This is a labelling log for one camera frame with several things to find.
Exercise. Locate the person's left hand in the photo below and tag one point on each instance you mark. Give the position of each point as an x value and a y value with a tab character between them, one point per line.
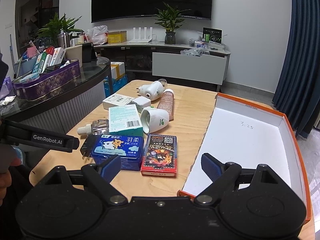
13	162

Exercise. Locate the white router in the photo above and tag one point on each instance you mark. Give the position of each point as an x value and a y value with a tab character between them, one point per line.
140	36

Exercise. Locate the beige container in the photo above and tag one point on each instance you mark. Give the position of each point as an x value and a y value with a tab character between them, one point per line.
73	56

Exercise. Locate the dark blue curtain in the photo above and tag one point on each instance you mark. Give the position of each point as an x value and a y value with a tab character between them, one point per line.
300	55

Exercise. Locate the crumpled white tissue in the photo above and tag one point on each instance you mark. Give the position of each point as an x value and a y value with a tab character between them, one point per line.
7	102

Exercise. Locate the leafy green potted plant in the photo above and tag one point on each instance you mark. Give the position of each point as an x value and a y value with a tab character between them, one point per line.
58	25

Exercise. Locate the white round plug-in heater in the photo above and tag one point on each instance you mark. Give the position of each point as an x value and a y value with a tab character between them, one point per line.
155	120

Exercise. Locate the white plastic bag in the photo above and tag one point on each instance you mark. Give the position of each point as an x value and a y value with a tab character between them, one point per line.
97	35

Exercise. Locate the pink tube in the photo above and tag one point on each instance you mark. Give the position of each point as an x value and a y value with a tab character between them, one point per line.
167	103

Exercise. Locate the teal and white carton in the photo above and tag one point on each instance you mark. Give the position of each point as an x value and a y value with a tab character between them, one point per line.
123	118

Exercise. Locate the white open drawer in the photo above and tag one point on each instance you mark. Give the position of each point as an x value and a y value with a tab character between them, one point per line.
187	66

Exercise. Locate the dark glass round table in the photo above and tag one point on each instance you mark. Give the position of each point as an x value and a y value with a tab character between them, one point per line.
82	85

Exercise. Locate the black stand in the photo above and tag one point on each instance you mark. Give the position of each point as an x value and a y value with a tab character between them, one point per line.
88	52

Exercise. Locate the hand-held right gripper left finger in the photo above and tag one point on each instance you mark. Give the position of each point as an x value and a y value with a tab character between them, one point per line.
110	167

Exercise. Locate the white and yellow cardboard box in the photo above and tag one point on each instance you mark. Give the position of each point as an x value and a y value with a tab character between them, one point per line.
118	70

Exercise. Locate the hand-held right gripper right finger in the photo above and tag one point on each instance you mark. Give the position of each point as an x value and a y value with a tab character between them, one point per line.
211	167

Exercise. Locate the purple patterned tin box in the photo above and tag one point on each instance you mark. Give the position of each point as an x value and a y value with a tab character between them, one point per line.
50	82

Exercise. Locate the white plug-in heater with bottle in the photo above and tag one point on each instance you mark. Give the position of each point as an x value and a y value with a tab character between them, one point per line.
151	90

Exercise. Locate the potted plant in dark vase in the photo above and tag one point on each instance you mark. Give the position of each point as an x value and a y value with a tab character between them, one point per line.
170	25

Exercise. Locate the white power adapter box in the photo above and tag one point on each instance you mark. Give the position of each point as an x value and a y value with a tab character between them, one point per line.
116	100

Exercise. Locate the white charger cube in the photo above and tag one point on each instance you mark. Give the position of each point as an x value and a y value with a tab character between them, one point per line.
141	103

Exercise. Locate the orange and white cardboard box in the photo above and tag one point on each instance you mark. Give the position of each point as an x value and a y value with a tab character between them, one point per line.
245	150

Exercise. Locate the white television cabinet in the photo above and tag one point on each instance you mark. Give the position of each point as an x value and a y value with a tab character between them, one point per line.
140	55

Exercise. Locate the blue tissue pack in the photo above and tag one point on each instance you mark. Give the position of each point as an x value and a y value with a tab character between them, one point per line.
120	148

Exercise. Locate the row of medicine boxes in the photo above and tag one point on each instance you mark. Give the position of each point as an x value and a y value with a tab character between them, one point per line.
48	60

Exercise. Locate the clear plastic bag in drawer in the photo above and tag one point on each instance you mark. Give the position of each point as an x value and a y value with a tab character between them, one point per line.
195	52

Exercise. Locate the purple tissue pack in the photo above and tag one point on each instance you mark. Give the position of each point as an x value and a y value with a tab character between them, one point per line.
6	87

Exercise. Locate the clear bottle with white cap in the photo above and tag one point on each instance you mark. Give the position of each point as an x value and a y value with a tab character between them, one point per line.
98	127

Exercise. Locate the steel tumbler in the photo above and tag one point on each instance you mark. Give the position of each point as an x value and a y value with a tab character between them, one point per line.
63	40

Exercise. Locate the black charger plug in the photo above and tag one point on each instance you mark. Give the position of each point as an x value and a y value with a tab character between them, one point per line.
87	147

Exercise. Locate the clear plastic containers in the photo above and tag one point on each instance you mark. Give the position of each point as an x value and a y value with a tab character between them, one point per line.
215	45

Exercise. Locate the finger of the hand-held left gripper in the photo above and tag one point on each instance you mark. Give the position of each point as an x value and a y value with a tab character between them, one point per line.
72	143

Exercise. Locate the blue water bottle pack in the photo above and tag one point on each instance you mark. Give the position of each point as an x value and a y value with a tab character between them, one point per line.
116	85

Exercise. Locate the red playing card box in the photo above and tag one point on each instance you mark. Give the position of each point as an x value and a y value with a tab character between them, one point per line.
158	156

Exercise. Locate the black and green box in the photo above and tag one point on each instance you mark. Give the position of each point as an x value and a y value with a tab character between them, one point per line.
212	35

